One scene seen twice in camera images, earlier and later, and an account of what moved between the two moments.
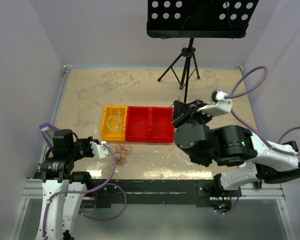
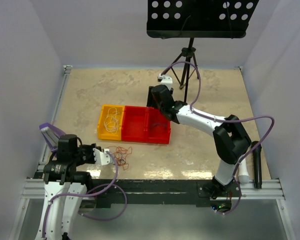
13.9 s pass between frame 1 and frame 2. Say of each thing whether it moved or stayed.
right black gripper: moved
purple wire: moved
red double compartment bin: stayed
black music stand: stayed
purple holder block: stayed
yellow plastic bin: moved
